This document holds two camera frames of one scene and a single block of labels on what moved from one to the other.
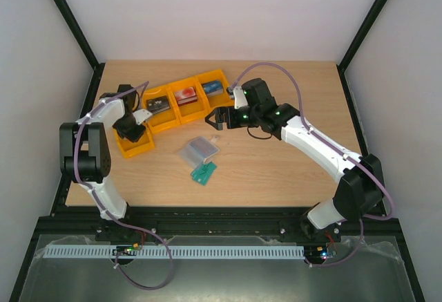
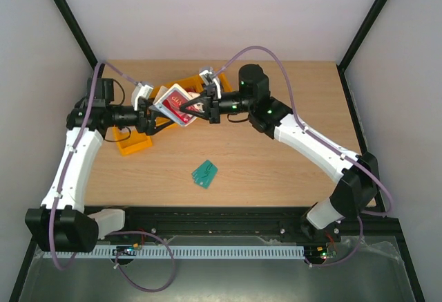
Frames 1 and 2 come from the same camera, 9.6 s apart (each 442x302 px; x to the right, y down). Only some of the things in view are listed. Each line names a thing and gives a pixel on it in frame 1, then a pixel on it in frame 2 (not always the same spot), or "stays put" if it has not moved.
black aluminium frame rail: x=81 y=223 stays put
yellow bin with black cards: x=161 y=103 -> x=168 y=84
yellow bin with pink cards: x=144 y=143 stays put
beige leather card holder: x=195 y=151 -> x=164 y=89
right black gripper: x=220 y=117 -> x=213 y=107
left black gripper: x=134 y=137 -> x=149 y=128
